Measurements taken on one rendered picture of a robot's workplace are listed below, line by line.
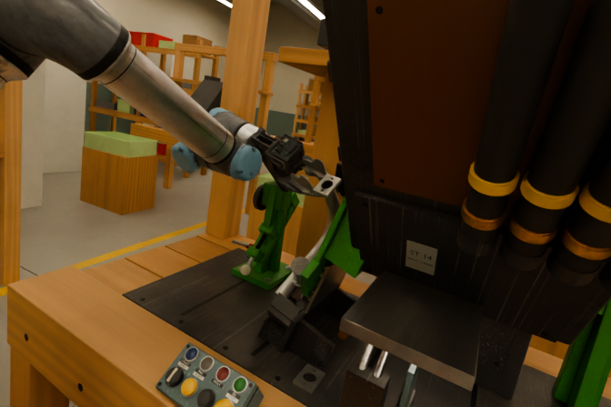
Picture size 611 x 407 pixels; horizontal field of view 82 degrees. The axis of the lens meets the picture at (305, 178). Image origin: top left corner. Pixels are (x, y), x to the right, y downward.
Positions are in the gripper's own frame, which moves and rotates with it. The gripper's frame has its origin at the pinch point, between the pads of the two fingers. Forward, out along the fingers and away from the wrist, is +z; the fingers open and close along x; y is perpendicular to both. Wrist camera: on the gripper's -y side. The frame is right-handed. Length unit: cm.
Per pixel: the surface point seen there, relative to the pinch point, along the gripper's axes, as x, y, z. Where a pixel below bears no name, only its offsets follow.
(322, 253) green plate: -14.6, 4.9, 9.5
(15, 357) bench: -68, -18, -39
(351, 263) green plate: -13.0, 4.8, 14.9
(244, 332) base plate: -33.2, -12.5, 1.8
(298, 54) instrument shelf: 25.9, 9.1, -26.8
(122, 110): 116, -362, -530
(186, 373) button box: -43.6, 3.3, 3.1
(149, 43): 209, -272, -508
